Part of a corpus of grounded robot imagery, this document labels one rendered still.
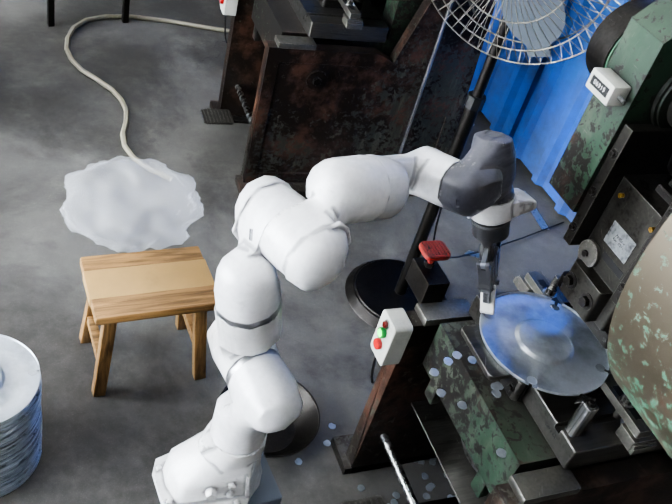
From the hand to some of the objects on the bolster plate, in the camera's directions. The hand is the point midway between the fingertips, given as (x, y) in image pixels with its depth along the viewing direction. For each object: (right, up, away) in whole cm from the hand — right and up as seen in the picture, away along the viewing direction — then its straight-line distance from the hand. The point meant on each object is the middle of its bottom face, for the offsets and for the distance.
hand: (487, 299), depth 170 cm
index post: (+16, -27, -7) cm, 32 cm away
